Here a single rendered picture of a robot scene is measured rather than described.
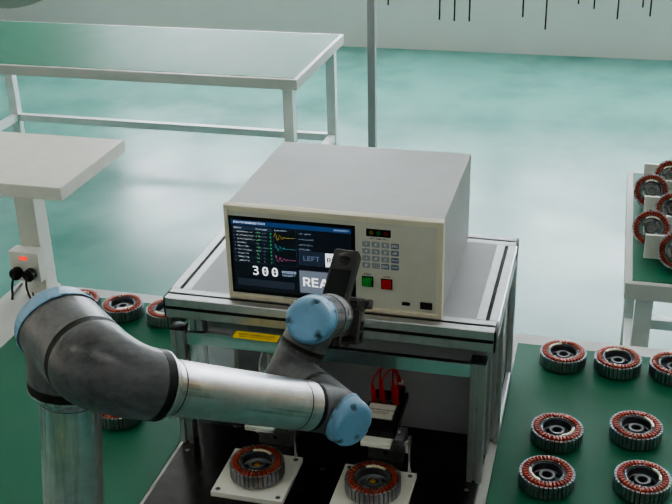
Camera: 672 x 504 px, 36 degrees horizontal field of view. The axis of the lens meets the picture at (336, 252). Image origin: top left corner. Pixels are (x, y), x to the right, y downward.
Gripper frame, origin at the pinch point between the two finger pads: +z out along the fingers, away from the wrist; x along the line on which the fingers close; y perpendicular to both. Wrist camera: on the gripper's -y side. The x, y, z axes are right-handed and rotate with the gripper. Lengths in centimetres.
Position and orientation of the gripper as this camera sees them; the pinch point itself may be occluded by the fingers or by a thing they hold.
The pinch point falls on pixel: (357, 299)
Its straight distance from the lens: 196.0
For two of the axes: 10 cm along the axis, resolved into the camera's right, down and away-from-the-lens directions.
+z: 2.4, 0.2, 9.7
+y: -0.9, 10.0, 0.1
